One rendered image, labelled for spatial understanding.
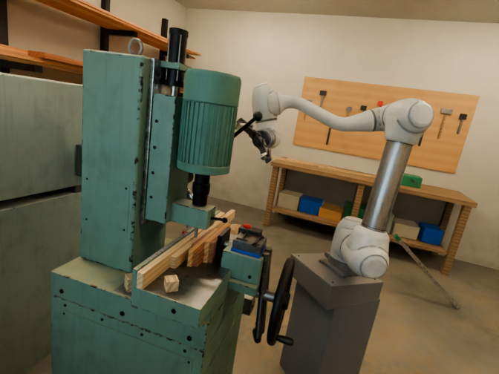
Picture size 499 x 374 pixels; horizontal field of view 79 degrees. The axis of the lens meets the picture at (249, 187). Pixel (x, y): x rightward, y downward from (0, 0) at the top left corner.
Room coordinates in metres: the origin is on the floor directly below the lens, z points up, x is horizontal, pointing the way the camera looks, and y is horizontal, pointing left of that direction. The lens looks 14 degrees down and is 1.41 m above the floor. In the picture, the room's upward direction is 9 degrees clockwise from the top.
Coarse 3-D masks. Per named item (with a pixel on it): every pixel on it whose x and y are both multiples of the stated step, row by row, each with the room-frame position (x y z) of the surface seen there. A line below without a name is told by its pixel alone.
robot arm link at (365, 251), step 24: (384, 120) 1.35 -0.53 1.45; (408, 120) 1.18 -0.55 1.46; (432, 120) 1.18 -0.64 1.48; (408, 144) 1.22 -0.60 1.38; (384, 168) 1.24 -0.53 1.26; (384, 192) 1.21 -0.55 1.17; (384, 216) 1.20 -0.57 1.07; (360, 240) 1.19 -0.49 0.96; (384, 240) 1.17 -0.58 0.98; (360, 264) 1.13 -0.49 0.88; (384, 264) 1.12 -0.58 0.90
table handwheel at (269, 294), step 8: (288, 264) 0.89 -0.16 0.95; (288, 272) 0.86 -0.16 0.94; (280, 280) 0.83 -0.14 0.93; (288, 280) 0.95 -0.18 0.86; (280, 288) 0.81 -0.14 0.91; (288, 288) 1.02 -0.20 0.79; (256, 296) 0.91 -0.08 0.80; (264, 296) 0.91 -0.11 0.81; (272, 296) 0.90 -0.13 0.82; (280, 296) 0.80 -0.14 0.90; (288, 296) 0.89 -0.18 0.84; (280, 304) 0.79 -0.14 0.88; (288, 304) 0.91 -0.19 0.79; (272, 312) 0.78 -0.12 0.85; (280, 312) 0.78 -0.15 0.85; (272, 320) 0.77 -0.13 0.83; (280, 320) 0.94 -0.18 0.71; (272, 328) 0.77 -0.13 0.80; (280, 328) 0.93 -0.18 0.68; (272, 336) 0.77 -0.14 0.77; (272, 344) 0.80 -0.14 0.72
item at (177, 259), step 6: (234, 210) 1.38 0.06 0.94; (228, 216) 1.29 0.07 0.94; (234, 216) 1.38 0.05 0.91; (216, 222) 1.19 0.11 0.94; (222, 222) 1.22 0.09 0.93; (228, 222) 1.30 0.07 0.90; (210, 228) 1.12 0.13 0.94; (198, 234) 1.04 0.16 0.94; (186, 246) 0.93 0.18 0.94; (180, 252) 0.88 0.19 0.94; (186, 252) 0.92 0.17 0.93; (174, 258) 0.85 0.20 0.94; (180, 258) 0.88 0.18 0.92; (186, 258) 0.92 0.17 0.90; (174, 264) 0.85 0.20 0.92
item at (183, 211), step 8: (176, 200) 1.01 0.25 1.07; (184, 200) 1.02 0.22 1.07; (176, 208) 0.98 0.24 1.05; (184, 208) 0.97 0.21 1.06; (192, 208) 0.96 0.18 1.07; (200, 208) 0.97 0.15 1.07; (208, 208) 0.98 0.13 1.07; (176, 216) 0.98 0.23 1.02; (184, 216) 0.97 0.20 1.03; (192, 216) 0.96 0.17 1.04; (200, 216) 0.95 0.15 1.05; (208, 216) 0.95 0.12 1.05; (184, 224) 0.97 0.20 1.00; (192, 224) 0.96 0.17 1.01; (200, 224) 0.95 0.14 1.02; (208, 224) 0.96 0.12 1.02
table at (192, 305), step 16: (176, 272) 0.83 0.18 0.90; (192, 272) 0.84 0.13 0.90; (208, 272) 0.86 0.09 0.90; (224, 272) 0.87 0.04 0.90; (144, 288) 0.73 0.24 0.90; (160, 288) 0.74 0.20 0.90; (192, 288) 0.76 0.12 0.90; (208, 288) 0.77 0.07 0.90; (224, 288) 0.85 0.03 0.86; (240, 288) 0.87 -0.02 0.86; (256, 288) 0.86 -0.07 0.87; (144, 304) 0.72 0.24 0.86; (160, 304) 0.70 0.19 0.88; (176, 304) 0.69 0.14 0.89; (192, 304) 0.69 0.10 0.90; (208, 304) 0.73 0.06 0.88; (176, 320) 0.69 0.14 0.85; (192, 320) 0.68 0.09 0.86
